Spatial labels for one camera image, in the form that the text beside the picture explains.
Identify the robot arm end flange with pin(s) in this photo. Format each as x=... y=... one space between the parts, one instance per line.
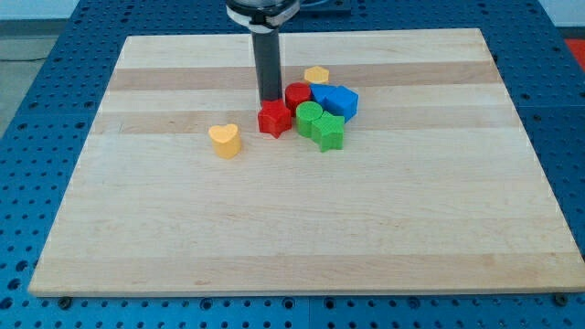
x=262 y=16

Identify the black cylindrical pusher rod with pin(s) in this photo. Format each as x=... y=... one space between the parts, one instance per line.
x=267 y=56

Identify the blue cube block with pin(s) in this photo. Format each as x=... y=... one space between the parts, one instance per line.
x=341 y=101

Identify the red star block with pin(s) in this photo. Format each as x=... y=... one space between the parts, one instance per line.
x=274 y=118

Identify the blue triangle block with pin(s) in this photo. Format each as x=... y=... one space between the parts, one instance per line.
x=319 y=92

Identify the yellow heart block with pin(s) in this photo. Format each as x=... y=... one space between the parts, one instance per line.
x=226 y=140

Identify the yellow hexagon block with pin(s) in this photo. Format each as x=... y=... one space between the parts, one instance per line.
x=316 y=75

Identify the red cylinder block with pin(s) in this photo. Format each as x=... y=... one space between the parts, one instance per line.
x=295 y=94

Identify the light wooden board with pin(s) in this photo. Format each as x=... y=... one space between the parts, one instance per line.
x=437 y=189

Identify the green star block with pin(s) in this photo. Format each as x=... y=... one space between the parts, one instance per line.
x=328 y=132

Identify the green cylinder block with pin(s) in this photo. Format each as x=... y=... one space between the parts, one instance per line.
x=306 y=113

